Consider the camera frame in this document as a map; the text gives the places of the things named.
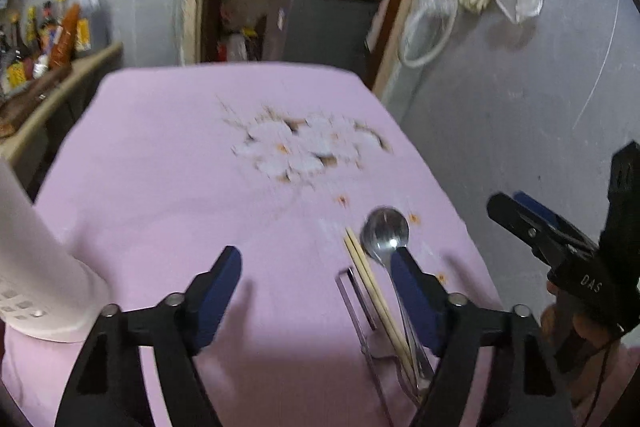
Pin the silver metal utensil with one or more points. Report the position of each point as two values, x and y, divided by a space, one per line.
364 342

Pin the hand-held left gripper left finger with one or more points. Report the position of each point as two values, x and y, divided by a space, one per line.
215 297

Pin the plastic bag on floor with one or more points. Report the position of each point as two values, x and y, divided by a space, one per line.
237 47

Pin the dark yellow-cap sauce bottle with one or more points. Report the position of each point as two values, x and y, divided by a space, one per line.
31 32

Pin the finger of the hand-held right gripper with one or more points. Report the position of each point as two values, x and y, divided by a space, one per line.
520 224
545 212

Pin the person's right forearm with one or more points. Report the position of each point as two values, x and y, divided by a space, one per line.
620 387

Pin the brown wooden cutting board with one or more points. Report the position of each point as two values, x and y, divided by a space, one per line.
30 102

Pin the wooden chopstick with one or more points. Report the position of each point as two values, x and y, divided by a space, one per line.
369 274
359 263

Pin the silver metal spoon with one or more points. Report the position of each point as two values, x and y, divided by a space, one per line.
385 232

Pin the dark red-cap sauce bottle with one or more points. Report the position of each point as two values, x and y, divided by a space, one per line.
48 27

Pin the white plastic utensil caddy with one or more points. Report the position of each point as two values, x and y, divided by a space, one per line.
40 267

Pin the grey cabinet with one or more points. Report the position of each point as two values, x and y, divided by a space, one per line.
325 29

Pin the orange seasoning packet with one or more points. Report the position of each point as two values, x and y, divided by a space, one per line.
65 39

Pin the dark pump sauce bottle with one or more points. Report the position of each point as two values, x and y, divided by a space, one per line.
15 42

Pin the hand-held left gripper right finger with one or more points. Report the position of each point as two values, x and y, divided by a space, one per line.
415 302

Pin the blue white seasoning packet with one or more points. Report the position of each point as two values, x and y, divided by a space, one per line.
41 66

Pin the pink floral tablecloth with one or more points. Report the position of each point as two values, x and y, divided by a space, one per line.
200 157

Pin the person's right hand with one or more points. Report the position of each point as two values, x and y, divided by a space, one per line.
592 357

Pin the slim yellow-cap sauce bottle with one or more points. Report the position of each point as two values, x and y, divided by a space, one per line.
61 9

